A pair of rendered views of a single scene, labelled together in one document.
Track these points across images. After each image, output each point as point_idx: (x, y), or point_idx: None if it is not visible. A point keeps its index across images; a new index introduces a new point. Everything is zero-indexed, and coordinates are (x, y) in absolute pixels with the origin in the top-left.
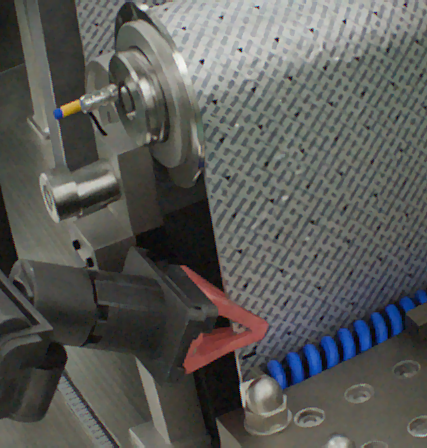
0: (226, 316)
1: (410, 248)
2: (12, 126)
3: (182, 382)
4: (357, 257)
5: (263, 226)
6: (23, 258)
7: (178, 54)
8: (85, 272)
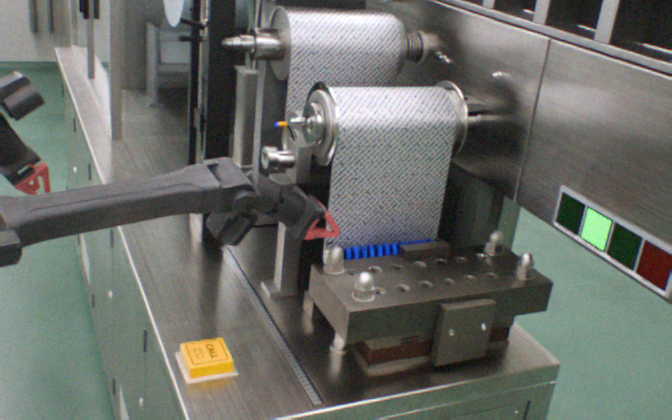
0: (326, 219)
1: (407, 220)
2: None
3: (294, 258)
4: (382, 215)
5: (349, 188)
6: None
7: (336, 106)
8: (278, 183)
